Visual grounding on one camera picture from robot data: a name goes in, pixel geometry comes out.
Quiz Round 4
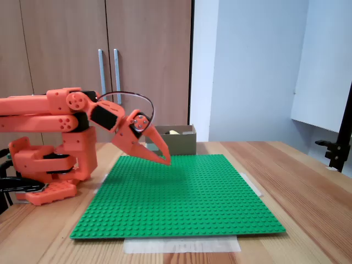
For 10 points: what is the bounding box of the cardboard box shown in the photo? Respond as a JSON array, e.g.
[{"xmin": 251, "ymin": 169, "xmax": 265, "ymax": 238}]
[{"xmin": 145, "ymin": 124, "xmax": 197, "ymax": 157}]

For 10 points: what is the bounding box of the masking tape strip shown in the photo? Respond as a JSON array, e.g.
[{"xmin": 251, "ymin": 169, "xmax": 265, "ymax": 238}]
[
  {"xmin": 123, "ymin": 235, "xmax": 241, "ymax": 254},
  {"xmin": 93, "ymin": 173, "xmax": 109, "ymax": 195},
  {"xmin": 238, "ymin": 172, "xmax": 264, "ymax": 197}
]

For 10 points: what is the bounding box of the green studded baseplate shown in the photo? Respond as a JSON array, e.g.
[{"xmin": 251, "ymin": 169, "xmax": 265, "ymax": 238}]
[{"xmin": 69, "ymin": 153, "xmax": 287, "ymax": 240}]

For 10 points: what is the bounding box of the wooden cabinet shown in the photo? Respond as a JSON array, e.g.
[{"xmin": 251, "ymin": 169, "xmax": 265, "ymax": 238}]
[{"xmin": 0, "ymin": 0, "xmax": 195, "ymax": 144}]

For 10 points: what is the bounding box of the gripper motor cable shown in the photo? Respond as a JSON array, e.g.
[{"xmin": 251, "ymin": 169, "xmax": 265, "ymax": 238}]
[{"xmin": 97, "ymin": 91, "xmax": 156, "ymax": 130}]

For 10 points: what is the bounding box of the metal cabinet handle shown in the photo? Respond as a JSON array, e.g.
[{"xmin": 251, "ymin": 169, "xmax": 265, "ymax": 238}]
[
  {"xmin": 113, "ymin": 48, "xmax": 123, "ymax": 106},
  {"xmin": 98, "ymin": 49, "xmax": 108, "ymax": 97}
]

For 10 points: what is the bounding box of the black cable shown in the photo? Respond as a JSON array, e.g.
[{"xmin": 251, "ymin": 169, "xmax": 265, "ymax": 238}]
[{"xmin": 0, "ymin": 148, "xmax": 14, "ymax": 215}]

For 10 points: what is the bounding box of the white wall panel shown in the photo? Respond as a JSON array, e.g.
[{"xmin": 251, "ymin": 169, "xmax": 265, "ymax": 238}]
[{"xmin": 290, "ymin": 0, "xmax": 352, "ymax": 134}]

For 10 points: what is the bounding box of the black camera stand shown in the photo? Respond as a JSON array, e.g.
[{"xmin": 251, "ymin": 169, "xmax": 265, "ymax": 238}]
[{"xmin": 315, "ymin": 81, "xmax": 352, "ymax": 173}]

